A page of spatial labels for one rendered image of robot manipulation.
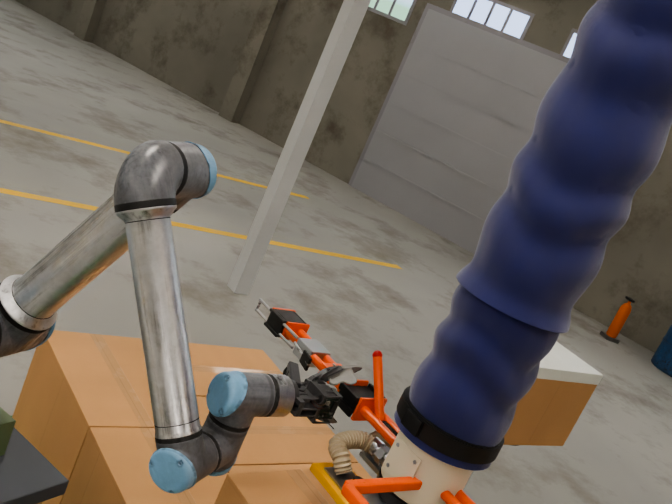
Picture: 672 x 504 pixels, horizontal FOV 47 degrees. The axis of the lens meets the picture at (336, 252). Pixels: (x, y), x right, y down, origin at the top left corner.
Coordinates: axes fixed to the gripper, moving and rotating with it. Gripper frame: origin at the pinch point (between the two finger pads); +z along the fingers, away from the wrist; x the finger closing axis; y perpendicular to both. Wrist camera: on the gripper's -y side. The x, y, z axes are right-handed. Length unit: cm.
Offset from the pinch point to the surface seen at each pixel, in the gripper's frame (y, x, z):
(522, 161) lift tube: 23, 66, -8
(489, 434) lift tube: 37.9, 16.3, 0.2
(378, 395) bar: 7.6, 4.6, 1.3
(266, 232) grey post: -312, -70, 190
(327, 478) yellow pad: 16.1, -11.1, -11.8
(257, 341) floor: -243, -120, 166
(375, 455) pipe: 15.5, -5.8, -0.1
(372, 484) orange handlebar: 32.5, 1.0, -18.3
